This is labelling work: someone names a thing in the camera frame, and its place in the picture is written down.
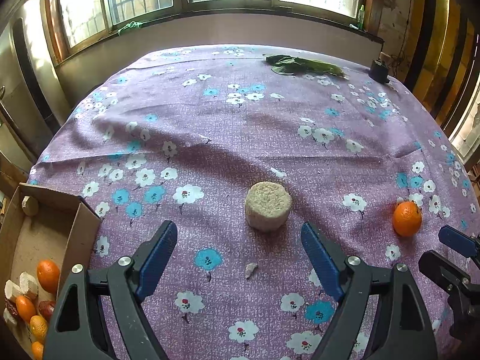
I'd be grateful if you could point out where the purple floral tablecloth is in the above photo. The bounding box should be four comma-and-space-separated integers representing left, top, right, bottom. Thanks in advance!
28, 46, 479, 359

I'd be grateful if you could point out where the green leafy vegetable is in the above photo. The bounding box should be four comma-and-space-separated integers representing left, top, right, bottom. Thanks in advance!
265, 55, 345, 78

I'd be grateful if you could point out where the round white sugarcane piece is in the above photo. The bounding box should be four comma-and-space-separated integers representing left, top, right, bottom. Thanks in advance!
245, 181, 292, 233

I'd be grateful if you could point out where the orange tangerine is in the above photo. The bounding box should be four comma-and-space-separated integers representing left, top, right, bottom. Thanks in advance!
392, 201, 422, 237
37, 259, 60, 294
16, 295, 37, 323
31, 341, 44, 360

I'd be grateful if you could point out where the small dark bottle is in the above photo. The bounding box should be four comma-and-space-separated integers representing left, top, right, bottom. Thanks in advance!
368, 52, 391, 85

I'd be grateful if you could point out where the brown cardboard box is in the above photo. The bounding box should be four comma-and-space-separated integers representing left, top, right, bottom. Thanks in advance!
1, 183, 101, 359

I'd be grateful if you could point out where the green cloth on sill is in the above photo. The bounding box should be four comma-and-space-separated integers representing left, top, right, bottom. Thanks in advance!
117, 20, 145, 37

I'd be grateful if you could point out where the small sugarcane scrap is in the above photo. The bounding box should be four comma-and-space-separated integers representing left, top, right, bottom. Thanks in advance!
244, 262, 258, 280

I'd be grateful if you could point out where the green bottle on sill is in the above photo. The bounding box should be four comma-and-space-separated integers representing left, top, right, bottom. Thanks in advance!
357, 4, 365, 31

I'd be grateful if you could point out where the yellowish tangerine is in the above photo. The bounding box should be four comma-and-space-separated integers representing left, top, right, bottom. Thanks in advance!
29, 314, 49, 345

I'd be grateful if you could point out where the white sugarcane chunk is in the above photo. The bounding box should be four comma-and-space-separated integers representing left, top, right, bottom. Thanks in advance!
21, 196, 39, 217
19, 271, 38, 301

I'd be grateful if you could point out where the tall standing air conditioner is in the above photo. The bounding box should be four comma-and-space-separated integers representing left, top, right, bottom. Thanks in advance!
1, 0, 72, 160

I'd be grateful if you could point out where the white sugarcane cube front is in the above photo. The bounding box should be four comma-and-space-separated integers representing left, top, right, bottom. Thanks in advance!
4, 280, 23, 303

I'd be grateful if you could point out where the dark red jujube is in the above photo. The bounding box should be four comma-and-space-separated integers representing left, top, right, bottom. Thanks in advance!
37, 301, 56, 323

